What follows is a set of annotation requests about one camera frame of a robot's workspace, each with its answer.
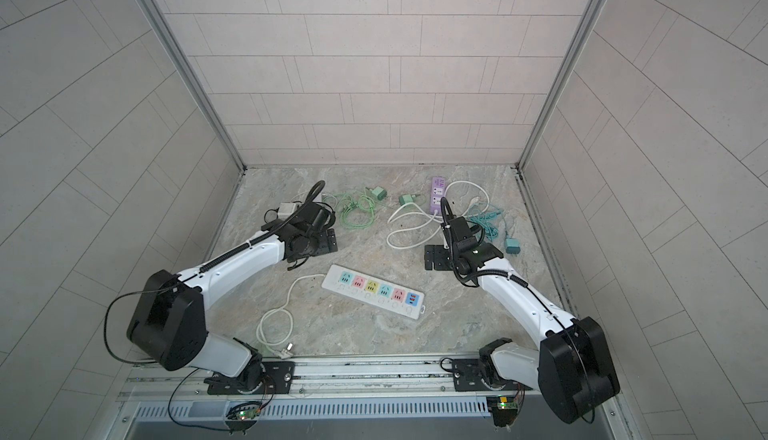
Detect white multicolour power strip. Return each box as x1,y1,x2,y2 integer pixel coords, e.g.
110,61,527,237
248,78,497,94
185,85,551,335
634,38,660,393
321,264,425,320

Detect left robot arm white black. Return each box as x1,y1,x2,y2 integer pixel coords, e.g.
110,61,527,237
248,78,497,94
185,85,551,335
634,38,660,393
126,201,337,393

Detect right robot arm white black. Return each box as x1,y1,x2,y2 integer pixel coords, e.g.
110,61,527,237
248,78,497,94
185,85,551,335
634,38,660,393
441,213,620,424

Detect teal charger plug right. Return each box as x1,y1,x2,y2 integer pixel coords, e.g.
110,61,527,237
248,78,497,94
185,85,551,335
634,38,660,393
504,237,521,255

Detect green charger plug centre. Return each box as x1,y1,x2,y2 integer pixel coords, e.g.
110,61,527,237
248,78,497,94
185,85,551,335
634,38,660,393
399,194,416,205

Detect green charger plug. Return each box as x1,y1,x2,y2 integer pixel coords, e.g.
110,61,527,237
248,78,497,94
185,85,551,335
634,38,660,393
399,194,416,205
370,186,387,201

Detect green charger plug rear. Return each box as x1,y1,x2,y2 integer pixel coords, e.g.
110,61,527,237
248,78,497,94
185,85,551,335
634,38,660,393
370,186,387,201

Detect purple power strip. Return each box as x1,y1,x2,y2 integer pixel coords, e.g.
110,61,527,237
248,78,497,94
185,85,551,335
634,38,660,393
429,176,446,216

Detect right circuit board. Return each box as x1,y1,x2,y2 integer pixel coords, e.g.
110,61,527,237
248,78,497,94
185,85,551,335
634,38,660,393
486,396,520,428

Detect circuit board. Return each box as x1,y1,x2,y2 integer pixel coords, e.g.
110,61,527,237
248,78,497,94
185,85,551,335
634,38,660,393
486,396,520,428
226,401,262,422

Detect left circuit board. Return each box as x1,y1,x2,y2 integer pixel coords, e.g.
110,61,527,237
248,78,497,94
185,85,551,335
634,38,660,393
226,401,262,422

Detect teal cable bundle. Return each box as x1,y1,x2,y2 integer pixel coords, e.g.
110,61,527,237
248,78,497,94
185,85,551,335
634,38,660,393
467,204,511,243

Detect green multi-head cable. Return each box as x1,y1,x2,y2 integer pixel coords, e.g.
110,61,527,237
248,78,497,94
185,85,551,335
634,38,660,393
323,187,378,229

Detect white purple strip cord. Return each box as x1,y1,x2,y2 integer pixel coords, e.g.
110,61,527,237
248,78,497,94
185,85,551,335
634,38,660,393
385,180,491,250

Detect aluminium mounting rail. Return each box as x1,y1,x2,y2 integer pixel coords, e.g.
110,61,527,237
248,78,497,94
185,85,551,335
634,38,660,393
117,355,561,430

